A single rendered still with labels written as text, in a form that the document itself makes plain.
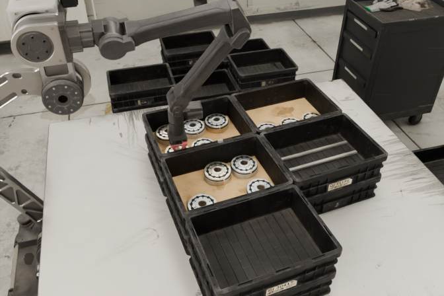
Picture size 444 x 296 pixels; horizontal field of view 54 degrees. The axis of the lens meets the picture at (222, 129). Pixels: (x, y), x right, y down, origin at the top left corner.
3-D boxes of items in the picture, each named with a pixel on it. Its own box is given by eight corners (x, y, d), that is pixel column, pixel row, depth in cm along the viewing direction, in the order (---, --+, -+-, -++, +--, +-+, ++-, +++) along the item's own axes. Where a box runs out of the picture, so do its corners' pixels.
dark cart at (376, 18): (354, 139, 316) (382, 23, 261) (326, 106, 350) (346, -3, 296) (426, 126, 329) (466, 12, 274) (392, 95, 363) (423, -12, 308)
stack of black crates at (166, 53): (170, 110, 321) (165, 55, 294) (163, 88, 344) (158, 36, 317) (222, 102, 330) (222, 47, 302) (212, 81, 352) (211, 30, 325)
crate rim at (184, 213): (184, 220, 139) (184, 215, 138) (159, 162, 161) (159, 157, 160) (294, 187, 151) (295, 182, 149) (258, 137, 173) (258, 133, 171)
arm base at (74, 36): (67, 50, 128) (58, 11, 121) (96, 47, 130) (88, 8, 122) (67, 64, 121) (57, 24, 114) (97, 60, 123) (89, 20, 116)
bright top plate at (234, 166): (238, 176, 162) (238, 175, 162) (226, 160, 170) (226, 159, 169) (261, 168, 166) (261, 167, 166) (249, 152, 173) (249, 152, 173)
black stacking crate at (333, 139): (291, 206, 157) (295, 184, 150) (257, 156, 179) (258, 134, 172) (382, 178, 168) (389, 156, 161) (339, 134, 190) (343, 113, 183)
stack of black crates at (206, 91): (180, 143, 291) (177, 100, 270) (172, 117, 314) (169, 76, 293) (238, 133, 299) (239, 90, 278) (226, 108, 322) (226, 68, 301)
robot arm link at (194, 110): (168, 89, 157) (172, 108, 152) (199, 85, 159) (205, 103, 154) (168, 110, 166) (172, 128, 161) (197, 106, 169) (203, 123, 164)
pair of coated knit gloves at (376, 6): (371, 14, 281) (372, 9, 279) (357, 3, 295) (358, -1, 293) (406, 10, 286) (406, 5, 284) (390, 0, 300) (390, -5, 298)
